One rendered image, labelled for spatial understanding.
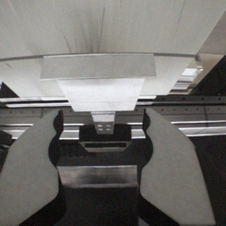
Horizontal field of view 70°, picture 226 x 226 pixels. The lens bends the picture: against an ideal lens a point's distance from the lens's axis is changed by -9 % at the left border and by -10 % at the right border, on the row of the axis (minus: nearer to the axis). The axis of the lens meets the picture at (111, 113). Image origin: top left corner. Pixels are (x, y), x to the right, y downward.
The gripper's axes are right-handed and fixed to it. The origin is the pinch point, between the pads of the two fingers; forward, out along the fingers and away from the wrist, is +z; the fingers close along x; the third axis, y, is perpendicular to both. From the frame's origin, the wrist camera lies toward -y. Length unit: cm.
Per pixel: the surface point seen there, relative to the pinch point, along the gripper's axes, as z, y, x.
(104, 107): 10.8, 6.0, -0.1
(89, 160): 39, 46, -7
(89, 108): 10.9, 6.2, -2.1
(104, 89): 7.2, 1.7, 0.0
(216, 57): 164, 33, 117
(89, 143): 20.3, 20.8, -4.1
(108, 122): 14.6, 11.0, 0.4
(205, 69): 181, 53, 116
